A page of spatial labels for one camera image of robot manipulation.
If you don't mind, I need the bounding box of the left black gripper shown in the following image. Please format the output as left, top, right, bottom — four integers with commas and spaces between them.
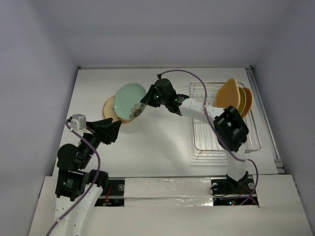
79, 116, 121, 167

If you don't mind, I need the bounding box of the beige bird pattern plate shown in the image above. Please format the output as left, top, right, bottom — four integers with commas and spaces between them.
103, 96, 135, 124

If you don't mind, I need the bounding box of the green flower plate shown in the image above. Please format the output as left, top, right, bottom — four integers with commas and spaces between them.
114, 83, 147, 121

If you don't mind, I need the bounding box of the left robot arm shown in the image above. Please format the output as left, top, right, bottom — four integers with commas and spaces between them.
47, 114, 122, 236

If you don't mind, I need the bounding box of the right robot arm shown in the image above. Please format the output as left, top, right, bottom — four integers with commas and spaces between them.
141, 78, 249, 193

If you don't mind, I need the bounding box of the white foam block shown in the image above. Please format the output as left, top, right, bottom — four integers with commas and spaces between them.
124, 177, 213, 207

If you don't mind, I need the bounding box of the front yellow plate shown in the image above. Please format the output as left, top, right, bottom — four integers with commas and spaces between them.
214, 78, 241, 108

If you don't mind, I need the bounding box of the yellow plate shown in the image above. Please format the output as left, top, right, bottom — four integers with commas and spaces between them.
214, 78, 241, 108
238, 87, 247, 115

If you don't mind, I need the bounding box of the middle yellow plate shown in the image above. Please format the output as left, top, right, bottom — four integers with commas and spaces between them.
238, 87, 247, 115

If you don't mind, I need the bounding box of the rear orange plate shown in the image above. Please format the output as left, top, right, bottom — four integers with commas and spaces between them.
241, 88, 253, 118

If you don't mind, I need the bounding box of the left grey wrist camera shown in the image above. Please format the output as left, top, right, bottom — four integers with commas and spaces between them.
69, 114, 88, 133

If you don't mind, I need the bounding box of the wire dish rack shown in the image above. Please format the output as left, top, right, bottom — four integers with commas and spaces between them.
189, 82, 262, 157

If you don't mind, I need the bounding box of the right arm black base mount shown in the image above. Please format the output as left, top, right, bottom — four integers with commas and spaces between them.
209, 173, 254, 197

